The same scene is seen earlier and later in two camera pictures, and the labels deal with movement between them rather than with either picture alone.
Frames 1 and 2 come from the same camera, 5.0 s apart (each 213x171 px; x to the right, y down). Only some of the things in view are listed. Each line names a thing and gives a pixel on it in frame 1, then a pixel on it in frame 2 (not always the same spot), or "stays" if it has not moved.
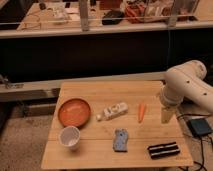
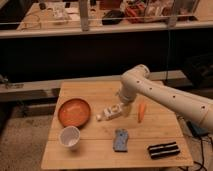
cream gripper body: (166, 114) → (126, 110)
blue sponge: (120, 142) stays
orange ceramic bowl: (74, 112) stays
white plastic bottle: (113, 111) stays
